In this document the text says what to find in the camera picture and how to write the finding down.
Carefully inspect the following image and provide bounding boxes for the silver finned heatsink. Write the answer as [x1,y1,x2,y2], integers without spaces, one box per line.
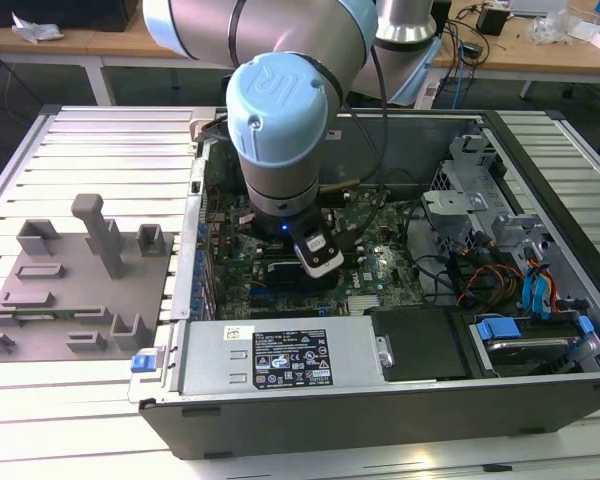
[347,294,381,315]

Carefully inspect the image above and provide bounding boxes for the green motherboard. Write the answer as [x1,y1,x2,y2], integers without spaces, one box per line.
[202,187,426,321]

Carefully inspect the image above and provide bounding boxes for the black power supply label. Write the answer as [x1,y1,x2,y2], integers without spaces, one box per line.
[252,328,334,389]

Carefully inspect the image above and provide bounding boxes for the silver power supply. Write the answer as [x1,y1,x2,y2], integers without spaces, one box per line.
[177,319,389,399]

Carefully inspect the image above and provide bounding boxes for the black plastic cover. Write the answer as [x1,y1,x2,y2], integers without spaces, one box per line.
[368,307,469,384]

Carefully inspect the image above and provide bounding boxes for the silver drive cage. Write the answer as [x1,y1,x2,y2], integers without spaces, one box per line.
[421,133,600,374]

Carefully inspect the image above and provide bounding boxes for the blue case latch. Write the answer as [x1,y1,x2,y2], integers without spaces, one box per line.
[130,349,160,374]

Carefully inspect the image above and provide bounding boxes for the black and silver PC case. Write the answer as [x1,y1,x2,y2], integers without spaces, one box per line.
[128,107,600,461]

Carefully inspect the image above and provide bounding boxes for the grey parts rack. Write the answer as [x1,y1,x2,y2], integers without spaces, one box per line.
[0,192,176,364]

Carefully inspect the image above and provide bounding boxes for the wooden desk with white legs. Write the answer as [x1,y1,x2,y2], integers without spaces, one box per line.
[0,22,231,109]
[429,0,600,101]

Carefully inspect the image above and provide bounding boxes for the green RAM stick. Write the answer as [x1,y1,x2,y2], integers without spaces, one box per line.
[10,309,77,322]

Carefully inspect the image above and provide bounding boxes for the hard disk in blue carrier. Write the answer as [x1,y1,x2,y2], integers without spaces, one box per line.
[472,313,596,377]

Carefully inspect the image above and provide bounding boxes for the small black box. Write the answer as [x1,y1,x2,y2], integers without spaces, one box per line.
[476,7,511,37]

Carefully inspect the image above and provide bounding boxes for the large black box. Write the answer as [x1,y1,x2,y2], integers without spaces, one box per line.
[0,0,140,32]

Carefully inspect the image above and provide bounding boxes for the crumpled white paper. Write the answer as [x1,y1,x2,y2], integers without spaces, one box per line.
[10,10,65,45]

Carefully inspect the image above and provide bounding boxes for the clear plastic bags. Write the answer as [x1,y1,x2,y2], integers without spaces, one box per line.
[527,9,574,47]

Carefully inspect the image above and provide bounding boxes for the silver laptop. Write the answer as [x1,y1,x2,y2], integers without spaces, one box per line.
[508,0,567,17]

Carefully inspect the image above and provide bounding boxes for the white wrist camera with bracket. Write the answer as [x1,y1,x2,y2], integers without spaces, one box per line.
[290,227,346,280]

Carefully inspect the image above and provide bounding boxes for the pale plastic case corner bracket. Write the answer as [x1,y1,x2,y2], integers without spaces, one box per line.
[188,107,217,147]

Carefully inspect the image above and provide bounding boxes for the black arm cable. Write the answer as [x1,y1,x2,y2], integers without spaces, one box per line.
[329,42,389,246]

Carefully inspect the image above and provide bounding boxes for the silver metal handle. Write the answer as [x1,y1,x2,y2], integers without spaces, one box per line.
[374,334,396,369]

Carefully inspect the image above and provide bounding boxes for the black sleeved cable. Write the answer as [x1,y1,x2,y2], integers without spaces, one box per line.
[447,239,484,306]

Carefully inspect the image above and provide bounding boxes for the yellow orange wire bundle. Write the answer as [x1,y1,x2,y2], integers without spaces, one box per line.
[492,267,526,304]

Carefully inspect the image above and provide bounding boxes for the light blue flat cable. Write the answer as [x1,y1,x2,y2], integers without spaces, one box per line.
[536,255,557,317]
[522,263,544,322]

